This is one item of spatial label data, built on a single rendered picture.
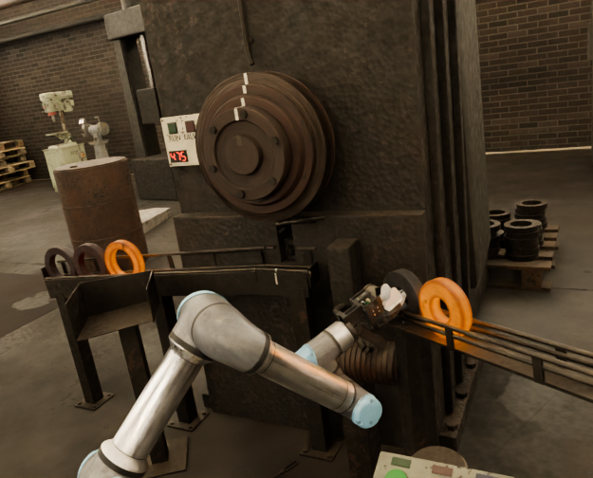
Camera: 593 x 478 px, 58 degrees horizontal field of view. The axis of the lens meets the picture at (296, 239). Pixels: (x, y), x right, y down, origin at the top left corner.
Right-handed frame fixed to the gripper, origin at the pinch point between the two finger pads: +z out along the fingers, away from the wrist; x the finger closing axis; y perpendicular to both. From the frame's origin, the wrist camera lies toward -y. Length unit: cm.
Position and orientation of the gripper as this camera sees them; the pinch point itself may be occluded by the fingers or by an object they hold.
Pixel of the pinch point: (403, 294)
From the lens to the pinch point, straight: 150.8
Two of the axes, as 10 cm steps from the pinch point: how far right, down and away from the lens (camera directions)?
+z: 7.8, -5.3, 3.3
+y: -3.9, -8.3, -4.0
